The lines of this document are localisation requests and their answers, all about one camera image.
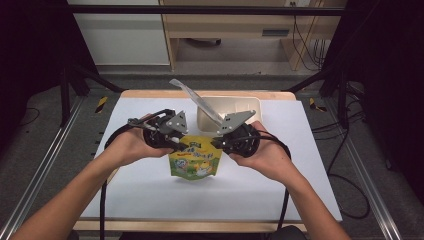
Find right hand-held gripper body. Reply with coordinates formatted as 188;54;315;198
215;110;262;159

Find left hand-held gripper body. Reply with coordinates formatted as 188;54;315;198
126;108;190;151

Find yellow green spout pouch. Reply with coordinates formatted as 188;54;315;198
167;134;224;182

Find white plastic divided container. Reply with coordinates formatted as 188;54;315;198
196;95;263;138

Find clear bag of dried seaweed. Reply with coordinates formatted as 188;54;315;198
168;78;228;128

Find person's left hand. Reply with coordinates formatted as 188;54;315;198
103;113;175;168

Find person's right hand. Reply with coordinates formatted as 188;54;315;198
228;120;298;184

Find wooden table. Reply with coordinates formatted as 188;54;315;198
73;89;339;234

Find white table mat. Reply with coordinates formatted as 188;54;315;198
79;97;344;223

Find yellow black tape strip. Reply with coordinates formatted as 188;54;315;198
308;97;328;113
95;95;109;114

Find black metal stand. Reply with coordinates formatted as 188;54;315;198
285;64;351;130
59;63;125;128

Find white cabinet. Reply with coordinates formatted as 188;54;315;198
67;0;171;67

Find person's dark clothing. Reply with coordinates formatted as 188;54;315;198
269;225;308;240

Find light wooden desk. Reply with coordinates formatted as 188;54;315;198
158;0;348;72

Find black curtain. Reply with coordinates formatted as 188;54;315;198
0;0;99;148
318;0;424;204

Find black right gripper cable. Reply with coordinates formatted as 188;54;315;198
255;129;293;232

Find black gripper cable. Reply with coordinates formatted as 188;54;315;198
255;129;293;232
98;122;135;240

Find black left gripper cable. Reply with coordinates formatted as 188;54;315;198
98;122;135;240

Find black hanging cables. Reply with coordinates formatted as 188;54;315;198
291;2;329;72

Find aluminium floor rail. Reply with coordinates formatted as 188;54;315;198
0;95;85;240
323;96;404;240

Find black horizontal frame bar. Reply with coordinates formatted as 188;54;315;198
65;4;346;17

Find thin black floor cable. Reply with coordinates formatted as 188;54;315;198
18;106;42;128

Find black floor cable loop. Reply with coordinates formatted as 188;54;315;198
311;99;372;221

